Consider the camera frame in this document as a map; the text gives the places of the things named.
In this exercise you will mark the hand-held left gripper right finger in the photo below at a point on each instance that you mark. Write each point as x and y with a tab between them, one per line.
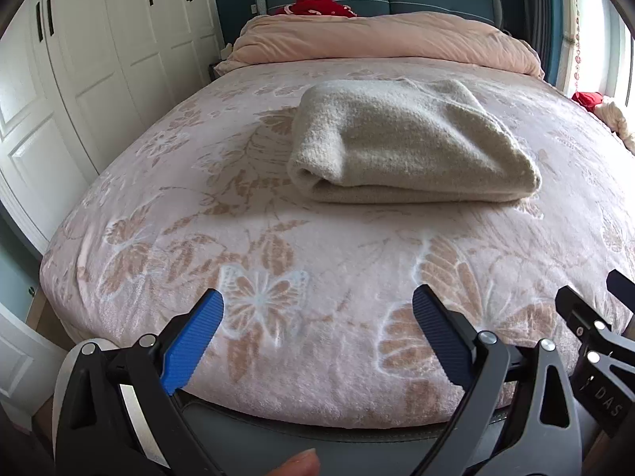
441	342

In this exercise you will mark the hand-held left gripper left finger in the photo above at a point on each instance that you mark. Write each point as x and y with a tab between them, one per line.
193	342

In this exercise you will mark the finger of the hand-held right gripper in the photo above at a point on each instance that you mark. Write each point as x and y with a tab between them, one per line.
622	287
575	307

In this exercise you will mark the cream knit cardigan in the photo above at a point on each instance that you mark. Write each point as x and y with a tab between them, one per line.
407	144

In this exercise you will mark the person's left hand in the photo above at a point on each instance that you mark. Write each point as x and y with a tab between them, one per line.
295	465

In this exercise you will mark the pink floral butterfly blanket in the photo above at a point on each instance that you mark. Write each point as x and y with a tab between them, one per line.
297	238

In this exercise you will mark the cream crumpled cloth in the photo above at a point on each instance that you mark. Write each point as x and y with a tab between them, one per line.
617	119

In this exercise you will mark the white door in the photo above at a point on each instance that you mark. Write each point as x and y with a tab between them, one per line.
25	357

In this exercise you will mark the small red cloth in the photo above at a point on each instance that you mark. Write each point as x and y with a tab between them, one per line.
586	99

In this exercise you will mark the dark nightstand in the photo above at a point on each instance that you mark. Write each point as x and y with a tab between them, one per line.
217	70

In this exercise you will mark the pink duvet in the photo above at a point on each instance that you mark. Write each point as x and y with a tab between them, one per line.
387	39

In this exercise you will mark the white panelled wardrobe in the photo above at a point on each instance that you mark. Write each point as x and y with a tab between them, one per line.
124	34

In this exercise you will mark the red cloth at headboard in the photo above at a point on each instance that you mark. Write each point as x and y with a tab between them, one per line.
317	4

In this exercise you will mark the grey bed frame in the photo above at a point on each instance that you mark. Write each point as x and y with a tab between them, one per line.
307	431

